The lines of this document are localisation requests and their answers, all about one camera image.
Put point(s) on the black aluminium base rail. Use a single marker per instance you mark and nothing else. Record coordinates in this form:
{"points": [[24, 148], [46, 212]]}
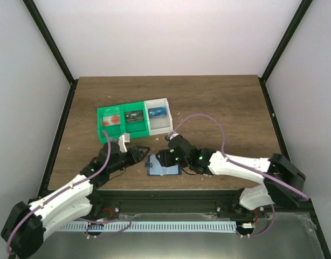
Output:
{"points": [[224, 203]]}

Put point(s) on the red white card stack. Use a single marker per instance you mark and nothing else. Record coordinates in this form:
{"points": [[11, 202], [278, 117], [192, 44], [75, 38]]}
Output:
{"points": [[111, 120]]}

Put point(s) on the left black frame post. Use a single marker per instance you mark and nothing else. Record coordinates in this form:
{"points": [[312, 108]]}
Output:
{"points": [[43, 29]]}

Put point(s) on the right black frame post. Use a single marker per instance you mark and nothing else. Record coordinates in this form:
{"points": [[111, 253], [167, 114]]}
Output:
{"points": [[286, 38]]}

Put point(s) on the green bin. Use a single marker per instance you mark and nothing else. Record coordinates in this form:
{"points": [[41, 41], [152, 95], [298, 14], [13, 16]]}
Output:
{"points": [[135, 129], [112, 131]]}

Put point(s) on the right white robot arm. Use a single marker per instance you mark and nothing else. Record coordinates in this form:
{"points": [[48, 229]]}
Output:
{"points": [[279, 182]]}

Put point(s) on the black card stack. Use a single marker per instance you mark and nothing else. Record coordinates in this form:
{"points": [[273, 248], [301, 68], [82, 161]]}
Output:
{"points": [[134, 116]]}

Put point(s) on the light blue slotted cable duct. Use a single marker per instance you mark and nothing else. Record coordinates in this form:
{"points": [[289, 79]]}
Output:
{"points": [[153, 227]]}

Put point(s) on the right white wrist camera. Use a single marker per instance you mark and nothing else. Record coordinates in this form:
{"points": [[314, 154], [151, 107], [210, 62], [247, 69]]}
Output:
{"points": [[171, 136]]}

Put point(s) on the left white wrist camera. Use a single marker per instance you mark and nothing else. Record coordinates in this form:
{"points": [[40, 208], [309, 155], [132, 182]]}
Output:
{"points": [[122, 141]]}

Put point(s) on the white translucent bin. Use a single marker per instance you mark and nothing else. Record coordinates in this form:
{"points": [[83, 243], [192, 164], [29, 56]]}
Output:
{"points": [[159, 118]]}

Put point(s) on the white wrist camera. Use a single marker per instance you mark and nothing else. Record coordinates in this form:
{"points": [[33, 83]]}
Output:
{"points": [[122, 141], [171, 136]]}

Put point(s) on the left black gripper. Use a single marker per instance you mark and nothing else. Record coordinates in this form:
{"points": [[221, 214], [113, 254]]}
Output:
{"points": [[138, 154]]}

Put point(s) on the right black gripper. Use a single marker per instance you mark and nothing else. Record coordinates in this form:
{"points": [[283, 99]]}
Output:
{"points": [[165, 161]]}

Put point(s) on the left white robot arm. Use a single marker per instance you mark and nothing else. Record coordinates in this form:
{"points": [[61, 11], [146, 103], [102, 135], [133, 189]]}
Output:
{"points": [[29, 225]]}

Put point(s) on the blue card holder wallet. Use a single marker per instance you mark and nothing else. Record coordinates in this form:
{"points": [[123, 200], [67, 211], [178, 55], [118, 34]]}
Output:
{"points": [[154, 168]]}

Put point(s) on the black frame post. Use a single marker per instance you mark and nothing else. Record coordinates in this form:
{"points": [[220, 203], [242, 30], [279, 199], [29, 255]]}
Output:
{"points": [[286, 38], [43, 29]]}

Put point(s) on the blue card stack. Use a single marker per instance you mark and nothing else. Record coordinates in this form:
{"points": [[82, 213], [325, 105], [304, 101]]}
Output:
{"points": [[157, 112]]}

